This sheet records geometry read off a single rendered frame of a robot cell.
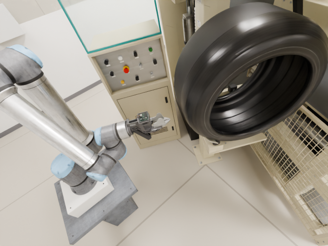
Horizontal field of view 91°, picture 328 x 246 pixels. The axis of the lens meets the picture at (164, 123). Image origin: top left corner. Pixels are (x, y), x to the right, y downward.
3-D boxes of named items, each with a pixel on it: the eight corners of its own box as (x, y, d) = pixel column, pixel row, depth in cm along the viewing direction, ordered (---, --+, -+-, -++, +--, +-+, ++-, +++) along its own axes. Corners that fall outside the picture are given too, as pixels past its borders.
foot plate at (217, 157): (192, 146, 196) (192, 145, 194) (213, 140, 195) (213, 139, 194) (199, 166, 178) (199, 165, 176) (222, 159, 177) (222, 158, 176)
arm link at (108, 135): (102, 136, 88) (92, 124, 81) (124, 131, 88) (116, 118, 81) (100, 150, 81) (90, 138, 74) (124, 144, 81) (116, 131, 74)
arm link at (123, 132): (123, 143, 81) (123, 128, 87) (133, 140, 81) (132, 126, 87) (116, 132, 74) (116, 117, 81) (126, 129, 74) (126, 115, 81)
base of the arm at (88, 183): (72, 200, 105) (63, 194, 98) (71, 177, 118) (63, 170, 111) (100, 186, 108) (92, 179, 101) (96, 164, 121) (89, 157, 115)
